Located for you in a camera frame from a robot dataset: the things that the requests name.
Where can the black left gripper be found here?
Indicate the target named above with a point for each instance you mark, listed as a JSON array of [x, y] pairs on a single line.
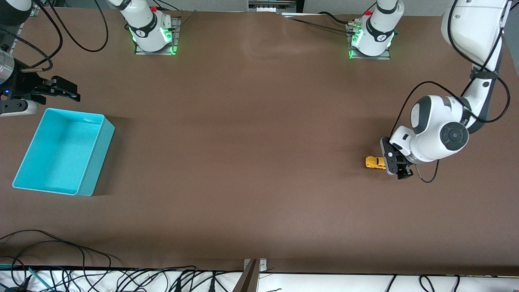
[[404, 173]]

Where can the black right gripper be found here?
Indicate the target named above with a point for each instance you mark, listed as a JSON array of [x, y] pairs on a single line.
[[25, 86]]

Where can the yellow beetle toy car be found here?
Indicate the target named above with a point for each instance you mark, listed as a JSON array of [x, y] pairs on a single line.
[[375, 162]]

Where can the teal plastic bin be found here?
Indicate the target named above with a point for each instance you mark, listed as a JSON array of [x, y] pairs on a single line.
[[61, 150]]

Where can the grey power strip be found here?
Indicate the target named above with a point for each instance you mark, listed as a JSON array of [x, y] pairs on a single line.
[[271, 6]]

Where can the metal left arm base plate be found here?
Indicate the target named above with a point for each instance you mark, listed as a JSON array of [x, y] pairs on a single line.
[[386, 56]]

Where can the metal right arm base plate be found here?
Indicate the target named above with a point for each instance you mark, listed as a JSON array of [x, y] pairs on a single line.
[[177, 36]]

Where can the grey metal clamp bracket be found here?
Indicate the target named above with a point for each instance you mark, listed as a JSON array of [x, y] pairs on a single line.
[[249, 275]]

